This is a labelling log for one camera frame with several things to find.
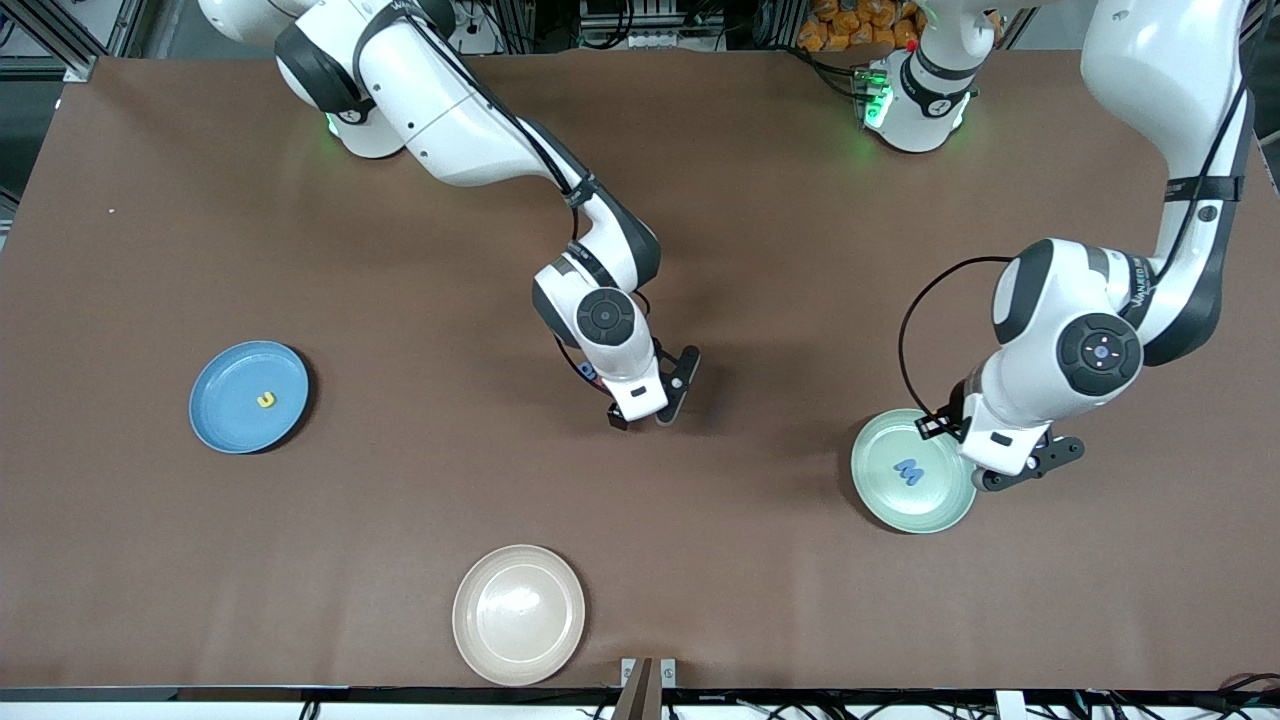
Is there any pale green plate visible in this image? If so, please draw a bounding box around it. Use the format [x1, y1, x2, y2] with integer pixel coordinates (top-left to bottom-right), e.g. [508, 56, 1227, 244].
[850, 408, 979, 535]

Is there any beige plate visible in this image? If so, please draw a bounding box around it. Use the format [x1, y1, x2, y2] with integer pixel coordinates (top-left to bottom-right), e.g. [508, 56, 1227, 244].
[452, 544, 587, 687]

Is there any blue plate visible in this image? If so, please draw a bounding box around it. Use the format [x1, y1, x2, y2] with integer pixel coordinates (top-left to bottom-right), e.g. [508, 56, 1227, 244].
[188, 340, 311, 456]

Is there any orange snack bag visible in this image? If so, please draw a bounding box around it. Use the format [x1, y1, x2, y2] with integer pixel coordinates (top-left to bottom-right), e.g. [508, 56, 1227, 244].
[797, 0, 926, 53]

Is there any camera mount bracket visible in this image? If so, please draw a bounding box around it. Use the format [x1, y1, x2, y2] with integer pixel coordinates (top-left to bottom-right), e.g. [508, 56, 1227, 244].
[612, 657, 678, 720]

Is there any black cable bundle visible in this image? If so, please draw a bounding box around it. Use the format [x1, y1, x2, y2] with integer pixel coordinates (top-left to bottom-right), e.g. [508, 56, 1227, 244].
[1215, 673, 1280, 713]

